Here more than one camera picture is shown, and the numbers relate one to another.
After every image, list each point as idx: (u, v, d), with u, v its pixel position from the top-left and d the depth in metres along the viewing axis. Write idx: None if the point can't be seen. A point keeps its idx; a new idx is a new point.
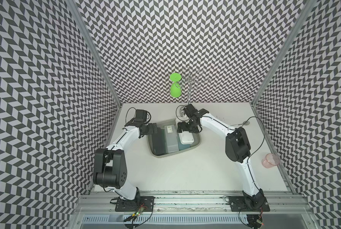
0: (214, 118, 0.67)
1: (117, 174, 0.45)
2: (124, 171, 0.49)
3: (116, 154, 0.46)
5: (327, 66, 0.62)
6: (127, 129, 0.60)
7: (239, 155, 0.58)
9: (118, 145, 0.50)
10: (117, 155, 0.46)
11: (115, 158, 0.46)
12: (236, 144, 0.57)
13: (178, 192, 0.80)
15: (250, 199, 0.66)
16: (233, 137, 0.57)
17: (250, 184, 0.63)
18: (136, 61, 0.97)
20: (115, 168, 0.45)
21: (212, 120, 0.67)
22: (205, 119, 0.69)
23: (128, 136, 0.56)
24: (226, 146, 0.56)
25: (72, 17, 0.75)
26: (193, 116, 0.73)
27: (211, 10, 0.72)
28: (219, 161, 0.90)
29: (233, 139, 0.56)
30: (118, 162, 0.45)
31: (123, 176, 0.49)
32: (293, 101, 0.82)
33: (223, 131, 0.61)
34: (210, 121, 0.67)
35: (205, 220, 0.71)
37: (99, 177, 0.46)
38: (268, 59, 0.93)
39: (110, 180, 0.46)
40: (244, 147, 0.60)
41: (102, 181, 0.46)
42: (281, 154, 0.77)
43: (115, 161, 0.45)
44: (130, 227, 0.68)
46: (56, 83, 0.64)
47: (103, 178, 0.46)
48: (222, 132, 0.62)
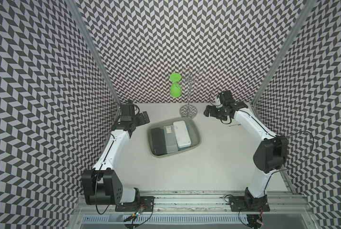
0: (253, 116, 0.58)
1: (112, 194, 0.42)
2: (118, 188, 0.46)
3: (106, 175, 0.41)
5: (327, 66, 0.62)
6: (114, 137, 0.52)
7: (270, 166, 0.50)
9: (108, 163, 0.44)
10: (107, 177, 0.41)
11: (104, 179, 0.41)
12: (271, 153, 0.48)
13: (178, 192, 0.80)
15: (250, 195, 0.66)
16: (271, 143, 0.48)
17: (259, 190, 0.60)
18: (136, 61, 0.97)
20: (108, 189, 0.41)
21: (249, 118, 0.58)
22: (242, 113, 0.60)
23: (116, 145, 0.50)
24: (258, 151, 0.52)
25: (71, 17, 0.75)
26: (228, 107, 0.65)
27: (211, 10, 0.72)
28: (220, 160, 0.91)
29: (271, 147, 0.47)
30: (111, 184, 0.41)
31: (118, 192, 0.46)
32: (293, 101, 0.82)
33: (259, 133, 0.52)
34: (246, 117, 0.58)
35: (205, 220, 0.71)
37: (92, 197, 0.43)
38: (268, 59, 0.93)
39: (104, 200, 0.43)
40: (279, 159, 0.51)
41: (95, 201, 0.43)
42: None
43: (106, 182, 0.41)
44: (130, 227, 0.68)
46: (56, 83, 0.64)
47: (97, 198, 0.43)
48: (259, 135, 0.52)
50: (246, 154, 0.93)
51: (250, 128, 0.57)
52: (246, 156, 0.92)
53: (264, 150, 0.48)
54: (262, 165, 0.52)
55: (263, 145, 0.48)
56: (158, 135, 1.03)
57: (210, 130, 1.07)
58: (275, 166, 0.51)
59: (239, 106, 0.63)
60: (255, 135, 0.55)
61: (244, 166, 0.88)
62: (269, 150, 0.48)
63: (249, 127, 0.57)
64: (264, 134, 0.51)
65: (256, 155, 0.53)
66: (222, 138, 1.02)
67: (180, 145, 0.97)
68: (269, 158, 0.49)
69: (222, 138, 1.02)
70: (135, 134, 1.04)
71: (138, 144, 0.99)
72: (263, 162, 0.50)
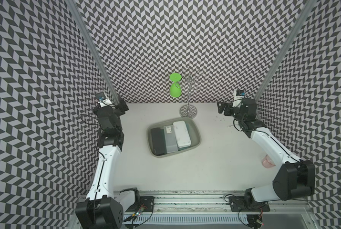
0: (273, 138, 0.53)
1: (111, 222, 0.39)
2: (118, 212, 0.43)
3: (102, 203, 0.38)
5: (327, 66, 0.62)
6: (104, 156, 0.48)
7: (293, 195, 0.43)
9: (103, 187, 0.41)
10: (105, 205, 0.38)
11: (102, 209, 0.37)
12: (295, 181, 0.42)
13: (178, 192, 0.80)
15: (250, 194, 0.67)
16: (295, 169, 0.42)
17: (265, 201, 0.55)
18: (136, 61, 0.97)
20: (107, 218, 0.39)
21: (269, 139, 0.53)
22: (262, 133, 0.55)
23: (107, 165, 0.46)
24: (279, 177, 0.45)
25: (72, 17, 0.75)
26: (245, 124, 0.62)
27: (211, 10, 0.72)
28: (220, 160, 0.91)
29: (295, 173, 0.41)
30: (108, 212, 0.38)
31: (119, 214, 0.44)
32: (293, 101, 0.82)
33: (281, 157, 0.47)
34: (267, 139, 0.53)
35: (205, 220, 0.71)
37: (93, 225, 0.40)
38: (268, 59, 0.93)
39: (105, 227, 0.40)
40: (304, 188, 0.43)
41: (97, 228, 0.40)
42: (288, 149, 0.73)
43: (104, 212, 0.38)
44: (130, 227, 0.68)
46: (56, 83, 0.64)
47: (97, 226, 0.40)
48: (280, 158, 0.47)
50: (247, 155, 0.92)
51: (270, 151, 0.51)
52: (253, 160, 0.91)
53: (287, 176, 0.42)
54: (283, 192, 0.45)
55: (284, 169, 0.43)
56: (158, 135, 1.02)
57: (210, 129, 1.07)
58: (299, 194, 0.43)
59: (256, 124, 0.60)
60: (275, 157, 0.49)
61: (245, 167, 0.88)
62: (291, 173, 0.41)
63: (270, 151, 0.51)
64: (286, 156, 0.46)
65: (277, 180, 0.46)
66: (222, 138, 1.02)
67: (179, 145, 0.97)
68: (292, 185, 0.42)
69: (222, 138, 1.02)
70: (136, 134, 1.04)
71: (137, 145, 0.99)
72: (284, 189, 0.44)
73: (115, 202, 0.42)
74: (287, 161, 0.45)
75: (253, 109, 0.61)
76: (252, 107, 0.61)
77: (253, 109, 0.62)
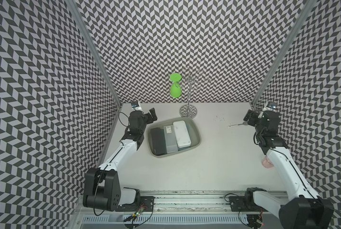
0: (291, 161, 0.48)
1: (108, 196, 0.42)
2: (116, 193, 0.45)
3: (108, 175, 0.42)
5: (327, 66, 0.62)
6: (123, 144, 0.56)
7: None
9: (113, 165, 0.46)
10: (109, 177, 0.42)
11: (106, 180, 0.42)
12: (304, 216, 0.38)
13: (178, 192, 0.80)
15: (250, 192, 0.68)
16: (308, 206, 0.38)
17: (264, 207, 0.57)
18: (136, 61, 0.97)
20: (107, 191, 0.42)
21: (286, 162, 0.48)
22: (279, 155, 0.50)
23: (123, 152, 0.52)
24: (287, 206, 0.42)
25: (72, 17, 0.75)
26: (263, 139, 0.57)
27: (211, 10, 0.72)
28: (220, 160, 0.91)
29: (307, 211, 0.37)
30: (110, 184, 0.42)
31: (116, 198, 0.45)
32: (293, 101, 0.82)
33: (295, 187, 0.42)
34: (283, 162, 0.48)
35: (205, 220, 0.71)
37: (90, 199, 0.42)
38: (268, 59, 0.93)
39: (100, 203, 0.42)
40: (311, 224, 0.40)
41: (92, 203, 0.42)
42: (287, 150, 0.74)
43: (107, 182, 0.42)
44: (130, 227, 0.68)
46: (56, 83, 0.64)
47: (94, 201, 0.42)
48: (294, 188, 0.42)
50: (247, 155, 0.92)
51: (284, 174, 0.47)
52: (252, 160, 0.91)
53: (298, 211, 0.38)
54: (288, 223, 0.42)
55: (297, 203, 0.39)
56: (158, 135, 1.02)
57: (210, 129, 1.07)
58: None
59: (276, 142, 0.54)
60: (287, 184, 0.45)
61: (245, 167, 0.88)
62: (303, 210, 0.37)
63: (284, 174, 0.47)
64: (302, 188, 0.41)
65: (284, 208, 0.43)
66: (222, 138, 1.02)
67: (179, 145, 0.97)
68: (300, 221, 0.38)
69: (222, 138, 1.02)
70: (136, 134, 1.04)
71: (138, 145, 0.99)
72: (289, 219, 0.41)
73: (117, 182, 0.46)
74: (302, 195, 0.40)
75: (274, 123, 0.55)
76: (273, 120, 0.55)
77: (274, 123, 0.56)
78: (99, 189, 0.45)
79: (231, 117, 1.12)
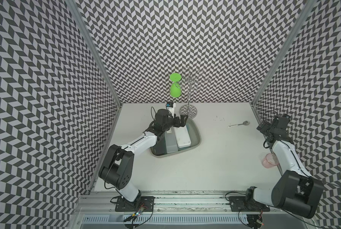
0: (294, 150, 0.53)
1: (120, 175, 0.45)
2: (127, 175, 0.49)
3: (126, 155, 0.46)
5: (327, 66, 0.62)
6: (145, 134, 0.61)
7: (285, 203, 0.42)
9: (132, 148, 0.51)
10: (127, 157, 0.46)
11: (123, 159, 0.46)
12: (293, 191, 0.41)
13: (178, 192, 0.80)
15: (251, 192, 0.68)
16: (297, 178, 0.41)
17: (264, 202, 0.56)
18: (136, 61, 0.97)
20: (120, 169, 0.46)
21: (288, 150, 0.52)
22: (282, 144, 0.55)
23: (143, 141, 0.57)
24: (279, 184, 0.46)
25: (72, 17, 0.75)
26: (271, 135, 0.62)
27: (211, 10, 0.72)
28: (220, 160, 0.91)
29: (295, 183, 0.41)
30: (126, 164, 0.45)
31: (126, 179, 0.49)
32: (293, 101, 0.82)
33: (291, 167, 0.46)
34: (285, 150, 0.53)
35: (205, 220, 0.71)
37: (105, 172, 0.47)
38: (268, 59, 0.93)
39: (112, 179, 0.46)
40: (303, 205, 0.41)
41: (106, 177, 0.46)
42: None
43: (123, 161, 0.46)
44: (130, 227, 0.68)
46: (56, 83, 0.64)
47: (107, 175, 0.46)
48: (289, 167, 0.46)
50: (247, 155, 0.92)
51: (281, 155, 0.53)
52: (252, 160, 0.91)
53: (286, 183, 0.42)
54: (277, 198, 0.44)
55: (286, 175, 0.43)
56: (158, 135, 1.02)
57: (210, 129, 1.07)
58: (293, 209, 0.42)
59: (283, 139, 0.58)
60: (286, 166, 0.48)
61: (245, 167, 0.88)
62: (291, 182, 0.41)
63: (281, 155, 0.53)
64: (296, 168, 0.45)
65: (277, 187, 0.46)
66: (222, 138, 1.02)
67: (180, 145, 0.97)
68: (288, 194, 0.42)
69: (222, 138, 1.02)
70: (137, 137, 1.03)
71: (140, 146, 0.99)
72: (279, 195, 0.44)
73: (132, 164, 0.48)
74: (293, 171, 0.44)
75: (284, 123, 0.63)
76: (282, 121, 0.63)
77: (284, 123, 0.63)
78: (115, 166, 0.49)
79: (231, 117, 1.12)
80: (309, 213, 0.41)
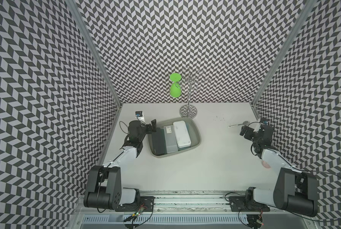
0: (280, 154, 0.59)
1: (110, 194, 0.42)
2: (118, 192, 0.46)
3: (111, 172, 0.44)
5: (327, 66, 0.62)
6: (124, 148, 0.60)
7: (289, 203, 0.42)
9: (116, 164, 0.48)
10: (112, 173, 0.44)
11: (110, 176, 0.44)
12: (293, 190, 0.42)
13: (178, 192, 0.80)
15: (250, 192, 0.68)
16: (294, 175, 0.43)
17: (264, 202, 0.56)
18: (136, 61, 0.97)
20: (109, 188, 0.43)
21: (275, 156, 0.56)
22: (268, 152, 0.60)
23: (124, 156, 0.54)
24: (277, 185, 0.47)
25: (71, 17, 0.75)
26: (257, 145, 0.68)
27: (211, 10, 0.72)
28: (220, 159, 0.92)
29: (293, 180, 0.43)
30: (114, 181, 0.43)
31: (117, 196, 0.46)
32: (293, 101, 0.82)
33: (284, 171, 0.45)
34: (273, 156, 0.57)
35: (205, 220, 0.71)
37: (93, 197, 0.43)
38: (268, 59, 0.93)
39: (103, 202, 0.42)
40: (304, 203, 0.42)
41: (96, 202, 0.42)
42: (287, 150, 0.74)
43: (110, 179, 0.43)
44: (130, 227, 0.68)
46: (56, 83, 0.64)
47: (97, 200, 0.42)
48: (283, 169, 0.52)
50: (247, 155, 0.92)
51: (272, 157, 0.57)
52: (253, 160, 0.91)
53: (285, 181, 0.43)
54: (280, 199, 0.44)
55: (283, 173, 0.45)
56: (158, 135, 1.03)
57: (210, 129, 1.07)
58: (295, 208, 0.41)
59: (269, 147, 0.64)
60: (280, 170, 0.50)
61: (245, 167, 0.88)
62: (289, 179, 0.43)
63: (271, 157, 0.57)
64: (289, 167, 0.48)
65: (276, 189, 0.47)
66: (222, 138, 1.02)
67: (179, 145, 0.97)
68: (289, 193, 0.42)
69: (222, 138, 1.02)
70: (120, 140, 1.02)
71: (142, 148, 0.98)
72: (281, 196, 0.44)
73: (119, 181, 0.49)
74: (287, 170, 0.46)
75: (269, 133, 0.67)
76: (268, 131, 0.67)
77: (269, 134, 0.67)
78: (102, 187, 0.45)
79: (231, 117, 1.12)
80: (312, 211, 0.41)
